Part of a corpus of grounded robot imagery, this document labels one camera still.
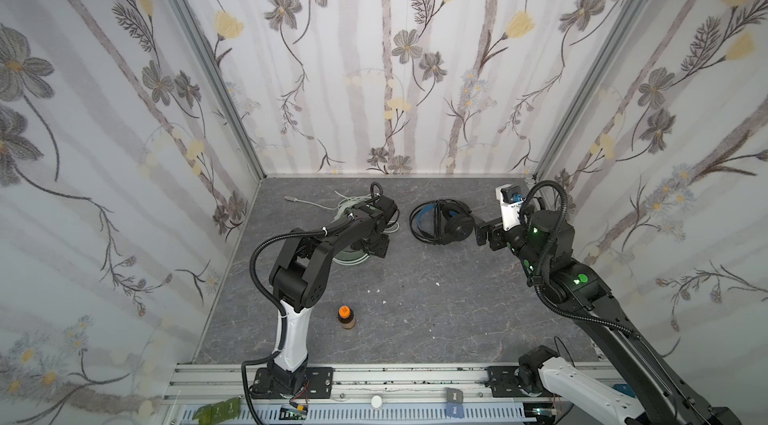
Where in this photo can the mint green wired headphones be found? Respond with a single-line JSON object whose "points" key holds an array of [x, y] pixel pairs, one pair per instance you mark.
{"points": [[321, 247]]}

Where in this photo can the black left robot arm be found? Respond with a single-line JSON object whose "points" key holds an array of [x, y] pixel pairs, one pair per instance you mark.
{"points": [[291, 270]]}

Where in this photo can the black wired headphones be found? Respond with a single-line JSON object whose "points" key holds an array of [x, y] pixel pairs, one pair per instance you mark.
{"points": [[441, 222]]}

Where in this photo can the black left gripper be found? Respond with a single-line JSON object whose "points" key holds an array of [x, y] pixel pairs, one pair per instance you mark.
{"points": [[380, 239]]}

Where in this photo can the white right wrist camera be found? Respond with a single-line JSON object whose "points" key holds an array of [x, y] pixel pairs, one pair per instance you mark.
{"points": [[510, 199]]}

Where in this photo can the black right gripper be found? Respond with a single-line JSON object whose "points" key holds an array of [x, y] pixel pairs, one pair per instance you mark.
{"points": [[496, 233]]}

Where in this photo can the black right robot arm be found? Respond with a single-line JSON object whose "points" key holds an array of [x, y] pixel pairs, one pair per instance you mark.
{"points": [[534, 229]]}

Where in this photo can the orange cap brown bottle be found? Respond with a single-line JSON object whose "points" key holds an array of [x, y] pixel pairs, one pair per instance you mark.
{"points": [[346, 317]]}

